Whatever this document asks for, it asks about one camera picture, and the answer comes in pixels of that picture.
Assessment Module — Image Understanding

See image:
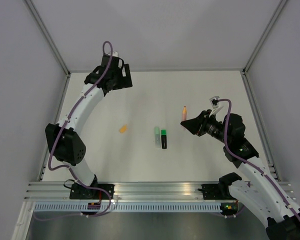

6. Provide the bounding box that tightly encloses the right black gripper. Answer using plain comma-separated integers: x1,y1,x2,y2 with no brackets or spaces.
181,109,231,145

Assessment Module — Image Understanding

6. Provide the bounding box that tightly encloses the pink pen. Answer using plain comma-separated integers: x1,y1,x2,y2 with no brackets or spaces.
181,106,188,122

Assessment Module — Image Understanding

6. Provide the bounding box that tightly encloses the bright green pen cap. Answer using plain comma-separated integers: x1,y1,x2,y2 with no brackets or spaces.
160,129,167,136

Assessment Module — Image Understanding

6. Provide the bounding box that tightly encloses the dark green marker pen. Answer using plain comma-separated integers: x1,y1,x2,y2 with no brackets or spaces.
161,135,168,150

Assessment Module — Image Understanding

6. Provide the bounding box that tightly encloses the light green pen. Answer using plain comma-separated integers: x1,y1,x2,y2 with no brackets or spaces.
154,132,161,148

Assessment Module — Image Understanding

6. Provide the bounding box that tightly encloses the light green pen cap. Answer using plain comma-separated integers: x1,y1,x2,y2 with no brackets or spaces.
154,126,160,135

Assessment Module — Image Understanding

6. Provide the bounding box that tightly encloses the orange pen cap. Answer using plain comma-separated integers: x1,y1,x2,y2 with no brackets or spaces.
119,124,128,134

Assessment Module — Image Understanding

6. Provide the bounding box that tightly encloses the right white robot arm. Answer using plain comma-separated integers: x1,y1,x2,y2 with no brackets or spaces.
180,109,300,240

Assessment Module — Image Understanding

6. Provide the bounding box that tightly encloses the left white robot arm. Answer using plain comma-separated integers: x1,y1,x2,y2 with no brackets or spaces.
45,54,133,200

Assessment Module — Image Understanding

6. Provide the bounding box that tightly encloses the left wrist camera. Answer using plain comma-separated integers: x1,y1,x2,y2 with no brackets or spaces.
112,51,119,58

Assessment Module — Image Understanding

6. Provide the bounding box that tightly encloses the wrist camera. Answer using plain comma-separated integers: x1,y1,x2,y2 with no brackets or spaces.
112,51,119,58
209,96,224,117

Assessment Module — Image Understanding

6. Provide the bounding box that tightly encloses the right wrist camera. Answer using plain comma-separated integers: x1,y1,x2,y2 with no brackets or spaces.
209,96,224,117

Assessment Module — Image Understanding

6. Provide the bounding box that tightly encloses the right aluminium frame post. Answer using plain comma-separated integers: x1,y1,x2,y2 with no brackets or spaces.
241,0,290,76

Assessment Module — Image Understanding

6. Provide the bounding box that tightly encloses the aluminium frame post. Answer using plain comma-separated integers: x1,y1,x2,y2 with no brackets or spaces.
241,0,290,76
22,0,71,77

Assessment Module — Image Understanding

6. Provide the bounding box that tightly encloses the left aluminium frame post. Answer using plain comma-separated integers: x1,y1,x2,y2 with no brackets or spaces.
22,0,71,77

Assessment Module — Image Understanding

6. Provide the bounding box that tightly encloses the slotted cable duct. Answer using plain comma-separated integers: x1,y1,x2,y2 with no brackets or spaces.
34,202,222,213

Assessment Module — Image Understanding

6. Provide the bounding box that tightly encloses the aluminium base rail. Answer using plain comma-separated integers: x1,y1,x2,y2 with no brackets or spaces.
24,181,236,203

